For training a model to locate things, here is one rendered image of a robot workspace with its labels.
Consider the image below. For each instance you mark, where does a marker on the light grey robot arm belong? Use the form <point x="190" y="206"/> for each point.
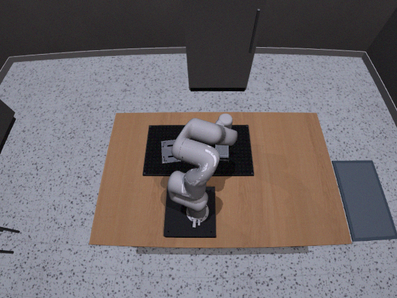
<point x="191" y="193"/>

